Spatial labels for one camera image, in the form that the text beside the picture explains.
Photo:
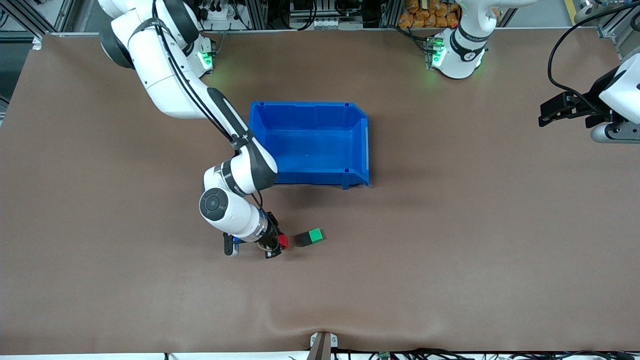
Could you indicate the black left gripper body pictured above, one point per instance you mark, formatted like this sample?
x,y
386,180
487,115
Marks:
x,y
588,104

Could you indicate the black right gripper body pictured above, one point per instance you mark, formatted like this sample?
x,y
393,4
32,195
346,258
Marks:
x,y
270,233

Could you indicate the red cube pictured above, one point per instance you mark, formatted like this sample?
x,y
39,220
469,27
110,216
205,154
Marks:
x,y
283,242

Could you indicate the black cube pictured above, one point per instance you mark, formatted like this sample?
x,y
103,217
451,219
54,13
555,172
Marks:
x,y
301,240

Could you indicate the green cube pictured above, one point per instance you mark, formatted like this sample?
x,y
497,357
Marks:
x,y
315,235

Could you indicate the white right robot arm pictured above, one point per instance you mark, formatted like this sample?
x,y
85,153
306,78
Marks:
x,y
160,75

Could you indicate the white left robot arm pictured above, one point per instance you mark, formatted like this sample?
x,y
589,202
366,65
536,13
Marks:
x,y
462,55

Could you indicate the blue plastic storage bin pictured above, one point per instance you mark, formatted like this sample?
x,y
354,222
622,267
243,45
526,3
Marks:
x,y
320,145

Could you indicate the small green connector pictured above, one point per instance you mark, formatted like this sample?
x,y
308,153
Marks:
x,y
384,355

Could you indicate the orange snack bag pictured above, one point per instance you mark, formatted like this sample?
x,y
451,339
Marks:
x,y
425,15

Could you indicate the large table mat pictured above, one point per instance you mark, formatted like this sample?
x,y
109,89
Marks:
x,y
450,280

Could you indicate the white terminal block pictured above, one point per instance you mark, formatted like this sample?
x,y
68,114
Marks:
x,y
335,22

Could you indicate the white power strip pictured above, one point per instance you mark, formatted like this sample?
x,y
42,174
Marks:
x,y
217,15

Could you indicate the small white table clamp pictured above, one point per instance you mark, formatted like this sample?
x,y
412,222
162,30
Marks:
x,y
37,43

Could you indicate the aluminium frame rail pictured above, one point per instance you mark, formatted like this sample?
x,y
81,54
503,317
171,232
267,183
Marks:
x,y
30,17
612,22

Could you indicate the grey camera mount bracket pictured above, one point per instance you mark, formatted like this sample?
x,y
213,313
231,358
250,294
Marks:
x,y
322,345

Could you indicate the grey metal frame post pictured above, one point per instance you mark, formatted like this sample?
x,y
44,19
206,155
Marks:
x,y
255,12
390,12

